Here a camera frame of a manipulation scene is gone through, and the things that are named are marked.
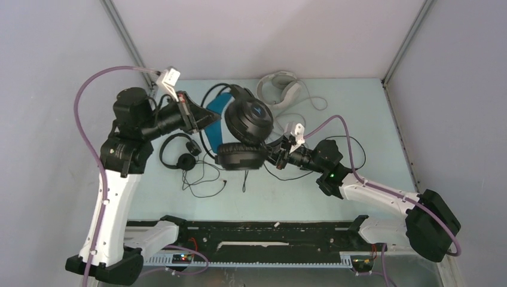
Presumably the aluminium frame post right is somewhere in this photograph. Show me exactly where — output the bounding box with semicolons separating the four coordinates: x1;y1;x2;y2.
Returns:
382;0;436;88

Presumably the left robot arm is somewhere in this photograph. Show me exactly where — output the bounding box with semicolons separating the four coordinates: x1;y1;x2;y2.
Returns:
65;87;220;286

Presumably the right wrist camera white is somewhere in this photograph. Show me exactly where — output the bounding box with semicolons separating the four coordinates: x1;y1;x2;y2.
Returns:
284;121;305;153

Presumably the white over-ear headphones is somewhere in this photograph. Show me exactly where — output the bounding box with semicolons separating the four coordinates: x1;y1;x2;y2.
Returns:
256;71;303;110

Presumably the black and blue gaming headset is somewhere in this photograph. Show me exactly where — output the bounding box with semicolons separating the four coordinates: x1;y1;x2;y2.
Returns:
201;83;274;171

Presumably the thin black headphone cable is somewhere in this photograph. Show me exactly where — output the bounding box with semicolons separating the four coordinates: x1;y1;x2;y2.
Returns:
181;152;228;199

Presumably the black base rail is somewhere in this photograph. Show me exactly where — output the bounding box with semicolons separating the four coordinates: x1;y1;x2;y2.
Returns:
150;219;397;265

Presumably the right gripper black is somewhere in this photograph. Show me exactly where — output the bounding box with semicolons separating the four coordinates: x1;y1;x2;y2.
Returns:
253;135;325;175

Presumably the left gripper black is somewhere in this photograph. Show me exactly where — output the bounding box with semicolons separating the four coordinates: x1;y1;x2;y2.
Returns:
140;91;221;141

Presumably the small black on-ear headphones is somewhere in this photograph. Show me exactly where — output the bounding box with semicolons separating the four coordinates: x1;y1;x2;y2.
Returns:
158;133;202;172

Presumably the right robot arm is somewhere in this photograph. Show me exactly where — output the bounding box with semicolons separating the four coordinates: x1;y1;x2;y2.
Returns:
267;138;461;262

